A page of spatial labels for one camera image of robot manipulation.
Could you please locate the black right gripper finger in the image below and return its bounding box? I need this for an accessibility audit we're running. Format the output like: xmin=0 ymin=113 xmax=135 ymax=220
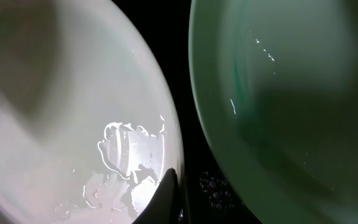
xmin=133 ymin=168 xmax=179 ymax=224

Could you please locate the white plate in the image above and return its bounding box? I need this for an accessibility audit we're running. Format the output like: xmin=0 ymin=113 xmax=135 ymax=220
xmin=0 ymin=0 xmax=184 ymax=223

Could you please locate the green plate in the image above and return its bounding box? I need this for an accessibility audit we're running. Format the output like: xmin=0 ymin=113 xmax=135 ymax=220
xmin=189 ymin=0 xmax=358 ymax=223

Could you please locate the black round tray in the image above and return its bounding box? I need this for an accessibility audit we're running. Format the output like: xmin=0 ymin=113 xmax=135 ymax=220
xmin=114 ymin=0 xmax=259 ymax=223

